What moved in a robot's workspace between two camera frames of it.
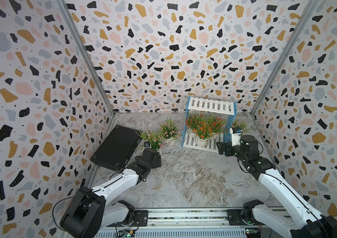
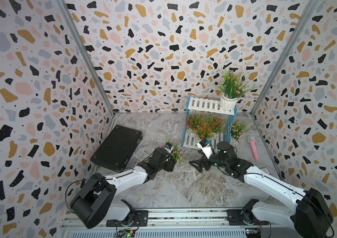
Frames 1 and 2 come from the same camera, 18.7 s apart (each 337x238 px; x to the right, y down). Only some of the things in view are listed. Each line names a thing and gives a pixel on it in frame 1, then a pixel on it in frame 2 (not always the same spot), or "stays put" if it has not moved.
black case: (116, 150) stays put
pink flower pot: (156, 139) -> (234, 87)
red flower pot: (215, 126) stays put
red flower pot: (192, 119) stays put
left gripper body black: (156, 163) -> (169, 165)
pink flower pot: (170, 131) -> (177, 153)
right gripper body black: (231, 150) -> (214, 161)
